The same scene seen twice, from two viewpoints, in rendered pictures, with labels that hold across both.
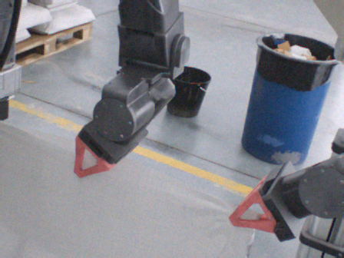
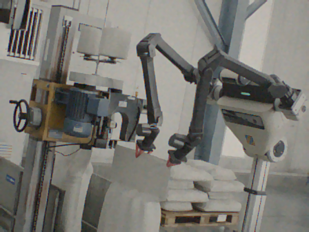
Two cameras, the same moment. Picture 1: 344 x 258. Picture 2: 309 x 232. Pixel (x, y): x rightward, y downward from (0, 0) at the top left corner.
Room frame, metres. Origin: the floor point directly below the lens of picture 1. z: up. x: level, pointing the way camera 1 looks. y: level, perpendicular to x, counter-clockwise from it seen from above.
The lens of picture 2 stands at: (-1.91, -1.46, 1.40)
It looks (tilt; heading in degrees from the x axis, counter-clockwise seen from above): 3 degrees down; 31
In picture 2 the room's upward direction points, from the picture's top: 10 degrees clockwise
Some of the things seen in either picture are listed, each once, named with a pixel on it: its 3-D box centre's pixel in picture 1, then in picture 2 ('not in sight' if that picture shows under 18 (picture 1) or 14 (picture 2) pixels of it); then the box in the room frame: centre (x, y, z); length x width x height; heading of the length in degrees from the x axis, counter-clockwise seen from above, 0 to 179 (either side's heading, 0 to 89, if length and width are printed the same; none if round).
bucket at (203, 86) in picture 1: (185, 92); not in sight; (3.19, -0.06, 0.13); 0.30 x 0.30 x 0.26
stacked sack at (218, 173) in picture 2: not in sight; (207, 169); (4.23, 1.28, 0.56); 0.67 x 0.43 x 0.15; 69
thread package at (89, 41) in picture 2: not in sight; (90, 41); (0.67, 0.57, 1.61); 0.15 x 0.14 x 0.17; 69
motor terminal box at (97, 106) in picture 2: not in sight; (97, 108); (0.44, 0.26, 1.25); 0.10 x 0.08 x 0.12; 4
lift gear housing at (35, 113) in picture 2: not in sight; (33, 117); (0.37, 0.63, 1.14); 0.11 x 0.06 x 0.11; 69
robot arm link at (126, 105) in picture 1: (139, 81); (148, 126); (0.63, 0.05, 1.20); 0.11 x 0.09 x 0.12; 160
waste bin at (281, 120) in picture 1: (286, 99); not in sight; (2.86, -0.63, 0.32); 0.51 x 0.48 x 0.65; 159
